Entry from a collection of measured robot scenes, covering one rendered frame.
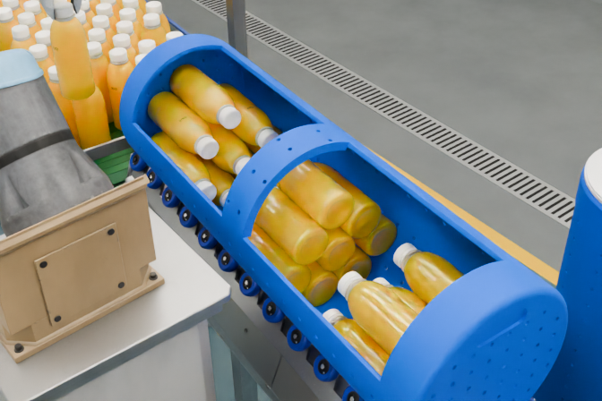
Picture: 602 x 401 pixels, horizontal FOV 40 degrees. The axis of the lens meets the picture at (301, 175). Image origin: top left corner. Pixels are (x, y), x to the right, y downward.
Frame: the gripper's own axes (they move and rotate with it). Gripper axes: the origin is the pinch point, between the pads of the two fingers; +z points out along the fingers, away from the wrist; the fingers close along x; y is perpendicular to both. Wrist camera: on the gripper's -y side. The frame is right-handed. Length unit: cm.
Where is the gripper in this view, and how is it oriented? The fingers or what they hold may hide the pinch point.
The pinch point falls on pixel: (63, 8)
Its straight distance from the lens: 168.2
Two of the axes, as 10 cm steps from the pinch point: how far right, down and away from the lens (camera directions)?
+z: 0.1, 8.1, 5.8
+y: 5.6, 4.8, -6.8
